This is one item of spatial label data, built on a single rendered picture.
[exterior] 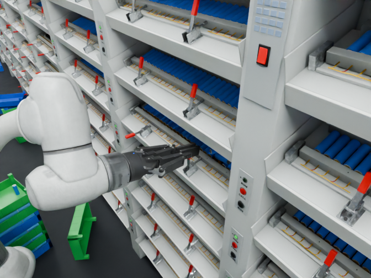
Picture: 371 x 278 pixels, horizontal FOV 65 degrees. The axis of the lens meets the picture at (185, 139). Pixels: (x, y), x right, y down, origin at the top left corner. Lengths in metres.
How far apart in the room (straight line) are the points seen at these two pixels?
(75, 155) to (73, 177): 0.05
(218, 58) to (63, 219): 1.75
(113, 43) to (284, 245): 0.82
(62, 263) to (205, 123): 1.41
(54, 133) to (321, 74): 0.50
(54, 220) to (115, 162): 1.52
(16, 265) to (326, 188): 1.18
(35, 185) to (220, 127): 0.43
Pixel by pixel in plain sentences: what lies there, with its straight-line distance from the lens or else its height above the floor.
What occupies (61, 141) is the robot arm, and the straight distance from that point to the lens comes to 0.63.
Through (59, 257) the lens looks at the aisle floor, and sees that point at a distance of 1.97.
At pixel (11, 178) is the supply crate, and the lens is 1.86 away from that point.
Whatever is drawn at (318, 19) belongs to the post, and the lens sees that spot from 0.53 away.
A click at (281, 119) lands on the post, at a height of 1.26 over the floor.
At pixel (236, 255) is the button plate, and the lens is 0.86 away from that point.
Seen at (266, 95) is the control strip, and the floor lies 1.30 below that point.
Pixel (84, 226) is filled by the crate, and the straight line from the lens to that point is 2.06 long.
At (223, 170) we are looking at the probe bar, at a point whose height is 0.99.
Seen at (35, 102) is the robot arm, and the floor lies 1.26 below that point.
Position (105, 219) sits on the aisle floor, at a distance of 2.07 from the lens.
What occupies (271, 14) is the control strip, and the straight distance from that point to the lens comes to 0.50.
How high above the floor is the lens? 1.52
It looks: 34 degrees down
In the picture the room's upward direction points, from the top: straight up
